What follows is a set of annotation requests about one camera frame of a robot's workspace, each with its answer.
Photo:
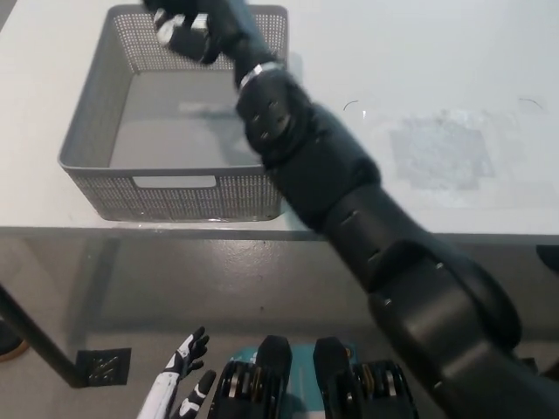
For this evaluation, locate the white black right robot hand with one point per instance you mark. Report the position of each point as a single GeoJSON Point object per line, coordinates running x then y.
{"type": "Point", "coordinates": [236, 30]}

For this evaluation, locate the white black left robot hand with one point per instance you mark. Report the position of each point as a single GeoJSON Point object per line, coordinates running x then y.
{"type": "Point", "coordinates": [174, 384]}

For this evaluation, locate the black floor foot plate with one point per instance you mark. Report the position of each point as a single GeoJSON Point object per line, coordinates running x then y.
{"type": "Point", "coordinates": [105, 366]}

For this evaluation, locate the black robot legs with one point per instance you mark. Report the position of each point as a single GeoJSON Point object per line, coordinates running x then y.
{"type": "Point", "coordinates": [284, 384]}

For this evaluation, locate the grey perforated plastic basket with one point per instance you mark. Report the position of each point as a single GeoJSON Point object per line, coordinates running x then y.
{"type": "Point", "coordinates": [174, 131]}

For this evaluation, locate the black metal table leg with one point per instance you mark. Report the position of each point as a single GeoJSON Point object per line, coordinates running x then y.
{"type": "Point", "coordinates": [39, 336]}

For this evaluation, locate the black shoe brown sole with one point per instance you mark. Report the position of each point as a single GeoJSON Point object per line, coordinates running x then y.
{"type": "Point", "coordinates": [9, 342]}

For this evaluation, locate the clear plastic film sheet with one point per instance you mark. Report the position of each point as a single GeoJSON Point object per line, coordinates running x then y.
{"type": "Point", "coordinates": [441, 153]}

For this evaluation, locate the black rounded object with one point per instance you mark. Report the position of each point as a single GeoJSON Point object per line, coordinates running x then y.
{"type": "Point", "coordinates": [549, 259]}

